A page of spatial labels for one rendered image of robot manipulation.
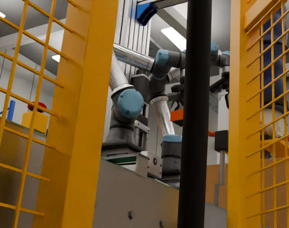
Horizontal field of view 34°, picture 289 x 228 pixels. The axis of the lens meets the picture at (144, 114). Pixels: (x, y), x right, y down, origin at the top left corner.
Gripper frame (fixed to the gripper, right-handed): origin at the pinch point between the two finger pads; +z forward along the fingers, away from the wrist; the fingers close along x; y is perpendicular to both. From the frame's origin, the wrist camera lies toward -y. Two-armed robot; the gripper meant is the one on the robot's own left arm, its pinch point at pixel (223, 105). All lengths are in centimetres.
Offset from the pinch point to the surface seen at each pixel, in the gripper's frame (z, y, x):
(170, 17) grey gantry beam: -158, -109, 115
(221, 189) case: 69, 30, -71
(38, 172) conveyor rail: 98, 61, -204
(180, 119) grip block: 36, 10, -72
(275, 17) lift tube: -21, 47, -48
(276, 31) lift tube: -14, 47, -47
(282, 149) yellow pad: 47, 49, -48
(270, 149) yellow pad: 47, 44, -51
